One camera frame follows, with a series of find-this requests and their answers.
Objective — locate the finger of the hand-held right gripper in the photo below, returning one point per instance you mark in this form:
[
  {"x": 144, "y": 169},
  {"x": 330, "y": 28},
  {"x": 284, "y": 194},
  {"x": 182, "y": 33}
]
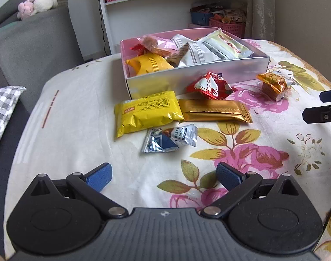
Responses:
[
  {"x": 317, "y": 114},
  {"x": 329, "y": 95}
]

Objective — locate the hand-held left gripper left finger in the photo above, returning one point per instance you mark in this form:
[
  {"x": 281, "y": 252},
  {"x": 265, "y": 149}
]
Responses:
[{"x": 99, "y": 176}]

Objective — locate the blue box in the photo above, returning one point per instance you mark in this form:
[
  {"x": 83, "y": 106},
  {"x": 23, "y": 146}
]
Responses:
[{"x": 200, "y": 19}]

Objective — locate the pale green white packet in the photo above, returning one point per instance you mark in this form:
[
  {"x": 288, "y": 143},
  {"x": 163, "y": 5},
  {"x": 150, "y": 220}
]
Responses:
[{"x": 230, "y": 46}]

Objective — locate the grey sofa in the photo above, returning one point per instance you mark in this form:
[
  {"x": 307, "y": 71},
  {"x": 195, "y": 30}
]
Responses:
[{"x": 32, "y": 54}]

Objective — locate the pale floral curtain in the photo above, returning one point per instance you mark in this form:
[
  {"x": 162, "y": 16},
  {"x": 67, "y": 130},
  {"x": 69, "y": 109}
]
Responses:
[{"x": 260, "y": 5}]

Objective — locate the silver blue chocolate packet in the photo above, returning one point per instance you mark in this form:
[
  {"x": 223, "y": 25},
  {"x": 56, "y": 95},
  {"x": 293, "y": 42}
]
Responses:
[{"x": 165, "y": 140}]

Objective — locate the large pink plastic basket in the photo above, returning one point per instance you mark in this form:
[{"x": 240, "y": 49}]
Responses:
[{"x": 228, "y": 28}]

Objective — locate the orange cracker packet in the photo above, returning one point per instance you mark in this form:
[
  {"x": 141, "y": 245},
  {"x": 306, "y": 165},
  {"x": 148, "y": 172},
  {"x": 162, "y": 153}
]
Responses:
[{"x": 272, "y": 84}]

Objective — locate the pink cardboard box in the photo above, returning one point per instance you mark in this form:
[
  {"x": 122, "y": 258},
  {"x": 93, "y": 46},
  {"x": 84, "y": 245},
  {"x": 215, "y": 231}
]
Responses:
[{"x": 181, "y": 78}]

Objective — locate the gold bar packet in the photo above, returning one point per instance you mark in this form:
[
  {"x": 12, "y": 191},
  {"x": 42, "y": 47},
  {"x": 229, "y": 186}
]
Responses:
[{"x": 214, "y": 110}]

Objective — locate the grey checkered cushion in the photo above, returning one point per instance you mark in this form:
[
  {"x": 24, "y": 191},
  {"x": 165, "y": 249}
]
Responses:
[{"x": 5, "y": 106}]

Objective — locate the white shelf unit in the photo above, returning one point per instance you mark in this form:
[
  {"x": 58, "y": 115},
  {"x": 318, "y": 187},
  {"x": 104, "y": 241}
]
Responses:
[{"x": 108, "y": 19}]

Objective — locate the pink snack packet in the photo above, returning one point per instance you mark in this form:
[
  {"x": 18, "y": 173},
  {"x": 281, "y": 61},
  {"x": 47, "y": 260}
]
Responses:
[{"x": 160, "y": 45}]

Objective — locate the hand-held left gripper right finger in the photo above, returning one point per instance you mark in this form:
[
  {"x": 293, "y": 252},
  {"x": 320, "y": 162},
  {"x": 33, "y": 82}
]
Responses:
[{"x": 229, "y": 175}]

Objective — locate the pink white plush toy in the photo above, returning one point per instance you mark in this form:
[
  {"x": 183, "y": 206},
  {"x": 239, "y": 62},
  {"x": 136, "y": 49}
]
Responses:
[{"x": 38, "y": 5}]

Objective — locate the flat yellow snack packet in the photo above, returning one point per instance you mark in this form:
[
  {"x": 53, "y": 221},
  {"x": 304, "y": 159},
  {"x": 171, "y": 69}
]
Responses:
[{"x": 146, "y": 114}]

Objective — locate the red snack packet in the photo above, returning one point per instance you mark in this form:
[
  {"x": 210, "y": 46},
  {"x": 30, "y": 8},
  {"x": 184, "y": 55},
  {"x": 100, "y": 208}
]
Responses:
[
  {"x": 209, "y": 87},
  {"x": 138, "y": 49}
]

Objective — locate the yellow pillow snack packet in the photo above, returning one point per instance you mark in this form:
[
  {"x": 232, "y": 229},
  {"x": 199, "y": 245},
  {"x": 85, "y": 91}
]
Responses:
[
  {"x": 152, "y": 65},
  {"x": 175, "y": 58}
]

